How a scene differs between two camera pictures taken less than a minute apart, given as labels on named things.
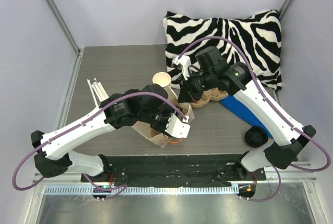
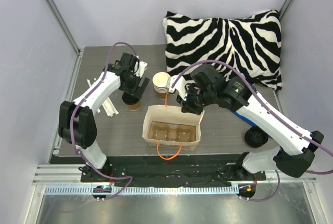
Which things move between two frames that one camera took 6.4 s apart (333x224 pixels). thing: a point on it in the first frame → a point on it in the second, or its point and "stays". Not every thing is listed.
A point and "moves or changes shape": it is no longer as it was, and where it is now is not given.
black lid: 256,136 stays
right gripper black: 188,89 → 191,103
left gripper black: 160,121 → 139,87
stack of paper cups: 162,78 stays
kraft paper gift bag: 145,130 moves or changes shape
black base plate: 176,170 stays
